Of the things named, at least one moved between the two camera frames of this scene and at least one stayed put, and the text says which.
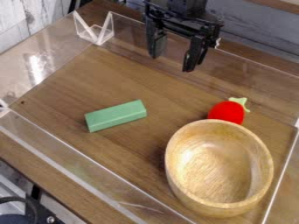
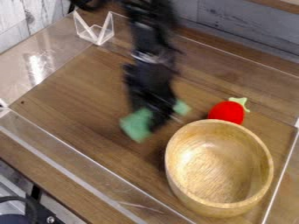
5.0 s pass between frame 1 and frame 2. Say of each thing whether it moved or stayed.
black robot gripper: moved
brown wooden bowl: stayed
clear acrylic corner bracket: stayed
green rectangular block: moved
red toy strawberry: stayed
